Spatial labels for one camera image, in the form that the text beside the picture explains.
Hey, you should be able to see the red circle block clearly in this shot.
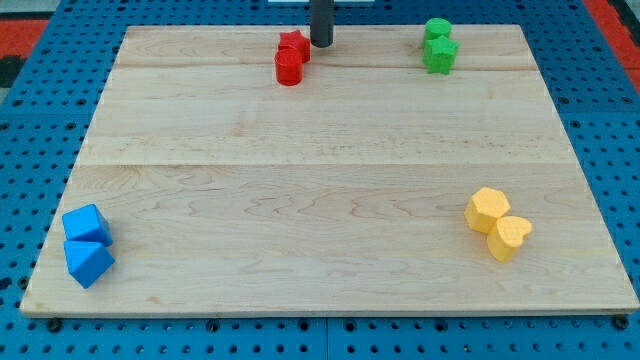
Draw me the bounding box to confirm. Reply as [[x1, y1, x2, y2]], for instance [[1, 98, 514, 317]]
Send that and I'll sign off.
[[274, 48, 303, 86]]

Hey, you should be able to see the red star block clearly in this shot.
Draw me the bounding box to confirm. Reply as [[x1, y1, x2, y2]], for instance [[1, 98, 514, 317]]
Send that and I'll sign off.
[[278, 30, 311, 63]]

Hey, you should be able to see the green star block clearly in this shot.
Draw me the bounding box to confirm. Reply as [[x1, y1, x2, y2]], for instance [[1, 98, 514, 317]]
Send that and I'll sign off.
[[423, 35, 459, 75]]

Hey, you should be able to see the green circle block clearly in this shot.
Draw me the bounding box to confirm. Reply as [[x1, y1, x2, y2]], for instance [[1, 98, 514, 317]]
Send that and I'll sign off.
[[424, 18, 452, 49]]

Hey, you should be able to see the wooden board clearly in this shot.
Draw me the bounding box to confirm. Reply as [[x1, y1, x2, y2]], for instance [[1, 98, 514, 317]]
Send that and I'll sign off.
[[21, 25, 639, 318]]

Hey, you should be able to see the yellow hexagon block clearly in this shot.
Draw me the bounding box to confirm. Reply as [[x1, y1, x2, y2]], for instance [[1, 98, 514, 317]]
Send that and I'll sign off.
[[464, 187, 511, 234]]

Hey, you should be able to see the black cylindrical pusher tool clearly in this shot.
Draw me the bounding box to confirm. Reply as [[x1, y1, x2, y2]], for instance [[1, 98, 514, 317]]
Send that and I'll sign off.
[[309, 0, 334, 48]]

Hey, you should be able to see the yellow heart block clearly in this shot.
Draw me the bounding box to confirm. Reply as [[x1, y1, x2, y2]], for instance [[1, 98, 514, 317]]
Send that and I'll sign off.
[[487, 216, 533, 263]]

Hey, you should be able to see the blue cube block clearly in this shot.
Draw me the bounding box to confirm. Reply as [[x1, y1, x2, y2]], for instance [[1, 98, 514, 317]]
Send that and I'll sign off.
[[62, 204, 113, 247]]

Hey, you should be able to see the blue triangle block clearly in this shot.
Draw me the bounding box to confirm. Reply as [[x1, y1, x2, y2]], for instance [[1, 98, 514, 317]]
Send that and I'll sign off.
[[63, 241, 115, 289]]

